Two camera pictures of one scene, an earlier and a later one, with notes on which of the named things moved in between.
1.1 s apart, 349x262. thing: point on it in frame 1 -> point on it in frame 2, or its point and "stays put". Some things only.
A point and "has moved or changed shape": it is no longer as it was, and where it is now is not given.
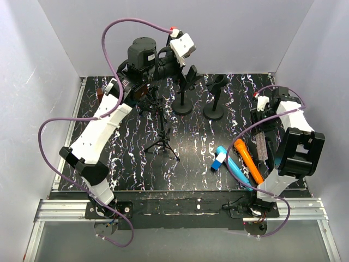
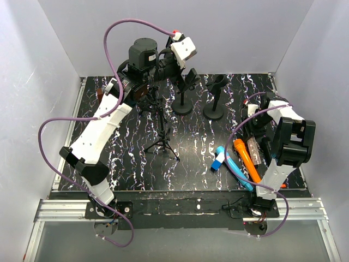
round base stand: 215,111 stays put
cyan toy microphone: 235,166 stays put
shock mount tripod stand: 164,141 stays put
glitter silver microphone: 262,147 has moved or changed shape
